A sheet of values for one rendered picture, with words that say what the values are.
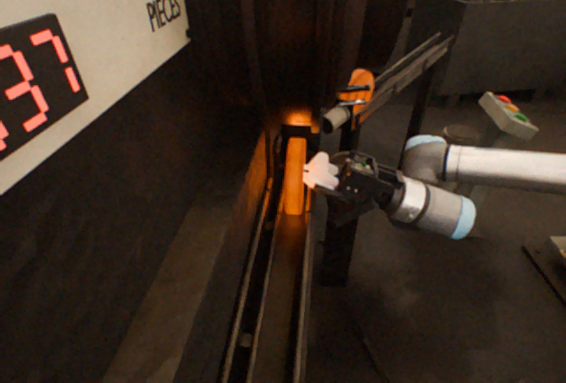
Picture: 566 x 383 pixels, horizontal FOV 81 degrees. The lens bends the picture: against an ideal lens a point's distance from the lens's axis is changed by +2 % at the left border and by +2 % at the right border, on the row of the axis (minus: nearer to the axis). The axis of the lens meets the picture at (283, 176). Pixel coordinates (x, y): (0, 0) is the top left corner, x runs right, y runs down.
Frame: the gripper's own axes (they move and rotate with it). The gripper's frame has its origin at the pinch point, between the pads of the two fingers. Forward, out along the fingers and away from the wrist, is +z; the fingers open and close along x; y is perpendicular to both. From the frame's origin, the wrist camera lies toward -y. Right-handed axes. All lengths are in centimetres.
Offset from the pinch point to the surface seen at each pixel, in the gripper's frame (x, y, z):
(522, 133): -56, 6, -76
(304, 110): 17.7, 22.2, 5.4
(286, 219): 5.2, -8.8, -1.1
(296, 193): 7.6, 1.0, -0.1
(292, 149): 1.8, 6.0, 3.1
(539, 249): -53, -37, -119
